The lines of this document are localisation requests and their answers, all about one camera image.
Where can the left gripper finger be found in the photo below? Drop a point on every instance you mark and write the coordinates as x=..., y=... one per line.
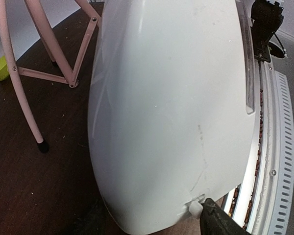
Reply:
x=214, y=221

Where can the grey metronome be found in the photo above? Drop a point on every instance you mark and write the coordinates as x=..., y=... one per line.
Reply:
x=168, y=122

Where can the green bowl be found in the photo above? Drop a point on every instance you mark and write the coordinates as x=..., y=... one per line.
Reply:
x=3, y=69

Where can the aluminium front rail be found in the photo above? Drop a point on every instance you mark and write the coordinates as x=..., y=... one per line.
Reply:
x=261, y=203

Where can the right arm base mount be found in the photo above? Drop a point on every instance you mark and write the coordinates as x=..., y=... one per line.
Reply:
x=267, y=18

